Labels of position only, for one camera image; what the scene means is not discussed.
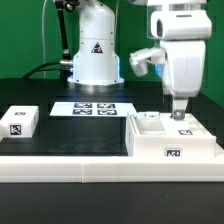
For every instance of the white cabinet body box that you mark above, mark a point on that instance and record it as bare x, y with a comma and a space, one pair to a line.
148, 138

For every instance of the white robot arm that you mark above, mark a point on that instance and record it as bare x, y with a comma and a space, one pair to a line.
96, 65

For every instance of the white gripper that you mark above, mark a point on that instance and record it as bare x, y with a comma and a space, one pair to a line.
180, 50

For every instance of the white U-shaped obstacle fence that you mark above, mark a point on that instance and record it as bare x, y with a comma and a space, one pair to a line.
17, 167

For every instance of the white cabinet top block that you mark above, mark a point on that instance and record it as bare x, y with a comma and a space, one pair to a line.
19, 122

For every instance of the white base tag plate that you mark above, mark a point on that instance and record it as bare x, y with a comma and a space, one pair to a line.
85, 109

